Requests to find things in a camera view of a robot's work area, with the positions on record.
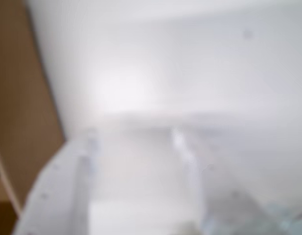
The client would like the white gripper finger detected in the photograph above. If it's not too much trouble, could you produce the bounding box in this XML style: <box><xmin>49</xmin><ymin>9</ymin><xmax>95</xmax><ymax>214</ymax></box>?
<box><xmin>12</xmin><ymin>128</ymin><xmax>100</xmax><ymax>235</ymax></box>
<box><xmin>172</xmin><ymin>128</ymin><xmax>286</xmax><ymax>235</ymax></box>

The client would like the brown cardboard box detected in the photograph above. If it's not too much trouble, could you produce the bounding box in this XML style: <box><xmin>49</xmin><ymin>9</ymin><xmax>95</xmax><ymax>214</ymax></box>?
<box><xmin>0</xmin><ymin>0</ymin><xmax>66</xmax><ymax>235</ymax></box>

